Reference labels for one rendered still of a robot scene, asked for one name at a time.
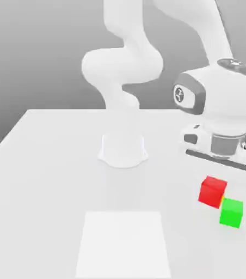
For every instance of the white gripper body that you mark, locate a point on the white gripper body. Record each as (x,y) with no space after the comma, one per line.
(218,160)

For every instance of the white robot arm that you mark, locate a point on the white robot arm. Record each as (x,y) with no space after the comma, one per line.
(123,65)

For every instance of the small red cube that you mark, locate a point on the small red cube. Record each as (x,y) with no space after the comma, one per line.
(212,191)

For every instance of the small green cube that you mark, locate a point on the small green cube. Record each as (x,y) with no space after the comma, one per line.
(231,212)

